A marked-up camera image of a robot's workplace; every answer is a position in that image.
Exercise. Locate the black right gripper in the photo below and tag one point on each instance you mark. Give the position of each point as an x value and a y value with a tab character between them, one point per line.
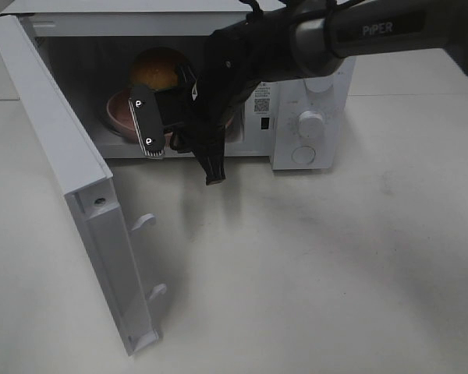
232	70

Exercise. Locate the white round door button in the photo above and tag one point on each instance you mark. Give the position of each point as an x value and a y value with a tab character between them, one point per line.
304	155

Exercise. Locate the pink round plate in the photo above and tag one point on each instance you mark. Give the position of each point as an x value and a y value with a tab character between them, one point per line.
120	118

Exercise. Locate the white dial knob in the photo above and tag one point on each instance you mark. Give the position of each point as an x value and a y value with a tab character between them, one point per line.
310	124
318	84

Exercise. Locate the toy burger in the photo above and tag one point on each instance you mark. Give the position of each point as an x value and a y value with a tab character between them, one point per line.
157	68

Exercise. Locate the white microwave door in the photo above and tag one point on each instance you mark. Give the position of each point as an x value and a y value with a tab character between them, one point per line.
87	186

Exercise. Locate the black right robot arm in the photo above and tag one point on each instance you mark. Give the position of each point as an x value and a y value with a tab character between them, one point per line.
302	39

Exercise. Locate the white microwave oven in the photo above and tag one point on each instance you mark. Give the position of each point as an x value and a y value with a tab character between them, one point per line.
89	47

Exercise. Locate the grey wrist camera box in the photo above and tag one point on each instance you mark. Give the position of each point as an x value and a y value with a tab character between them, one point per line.
147	121

